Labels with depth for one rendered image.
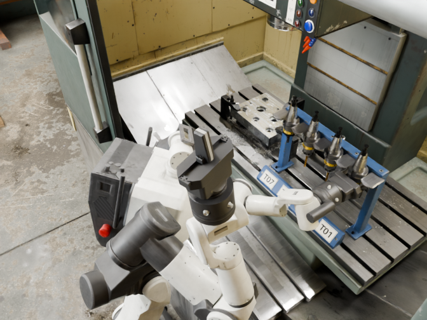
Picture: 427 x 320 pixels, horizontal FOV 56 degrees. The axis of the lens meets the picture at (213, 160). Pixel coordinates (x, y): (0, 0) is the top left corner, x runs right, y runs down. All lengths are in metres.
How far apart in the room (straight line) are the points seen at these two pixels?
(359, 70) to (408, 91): 0.24
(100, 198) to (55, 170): 2.17
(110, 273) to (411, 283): 1.12
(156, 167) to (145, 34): 1.47
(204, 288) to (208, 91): 1.78
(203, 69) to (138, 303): 1.65
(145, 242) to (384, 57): 1.36
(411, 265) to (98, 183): 1.28
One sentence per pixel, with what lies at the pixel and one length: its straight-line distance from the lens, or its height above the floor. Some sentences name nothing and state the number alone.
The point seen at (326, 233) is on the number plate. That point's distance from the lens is 1.60.
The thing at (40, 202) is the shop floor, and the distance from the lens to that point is 3.11.
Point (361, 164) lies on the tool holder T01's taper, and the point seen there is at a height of 1.26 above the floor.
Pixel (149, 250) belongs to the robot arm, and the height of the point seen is 1.38.
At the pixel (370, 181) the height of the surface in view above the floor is 1.22.
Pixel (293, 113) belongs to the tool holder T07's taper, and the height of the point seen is 1.27.
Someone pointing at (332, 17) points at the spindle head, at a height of 1.68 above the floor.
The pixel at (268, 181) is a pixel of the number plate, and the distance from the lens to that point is 1.73.
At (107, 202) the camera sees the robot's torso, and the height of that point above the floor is 1.33.
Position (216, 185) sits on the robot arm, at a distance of 0.72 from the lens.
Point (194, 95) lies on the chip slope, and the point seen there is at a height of 0.74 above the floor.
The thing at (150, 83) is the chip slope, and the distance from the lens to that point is 2.56.
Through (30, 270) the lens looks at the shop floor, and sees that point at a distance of 2.78.
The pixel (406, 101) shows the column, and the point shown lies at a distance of 2.01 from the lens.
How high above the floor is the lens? 2.18
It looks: 44 degrees down
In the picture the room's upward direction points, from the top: straight up
